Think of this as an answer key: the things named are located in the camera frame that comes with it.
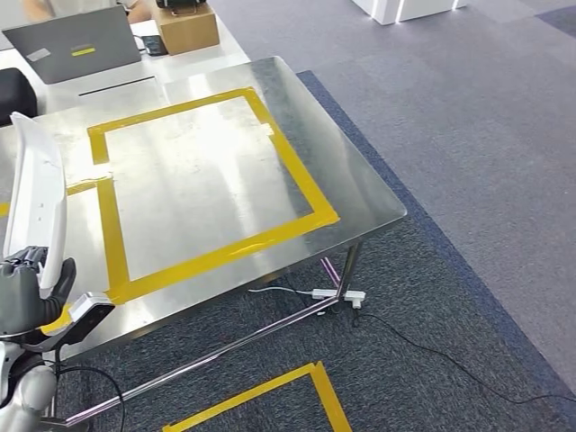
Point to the grey laptop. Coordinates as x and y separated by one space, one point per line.
112 36

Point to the steel workbench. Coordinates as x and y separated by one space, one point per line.
351 197

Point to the white power strip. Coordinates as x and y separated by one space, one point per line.
328 293

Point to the person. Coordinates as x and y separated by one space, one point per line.
35 9

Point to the black device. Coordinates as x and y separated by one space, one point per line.
180 5

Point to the cardboard box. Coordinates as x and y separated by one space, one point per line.
189 33

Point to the black chair back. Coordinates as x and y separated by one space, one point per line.
16 95

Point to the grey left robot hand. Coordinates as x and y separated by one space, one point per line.
20 298

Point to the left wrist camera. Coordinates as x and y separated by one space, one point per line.
87 305

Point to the white plinth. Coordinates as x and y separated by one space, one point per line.
418 9

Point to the white curved plastic part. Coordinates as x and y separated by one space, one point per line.
38 197

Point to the dark phone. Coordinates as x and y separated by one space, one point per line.
155 46

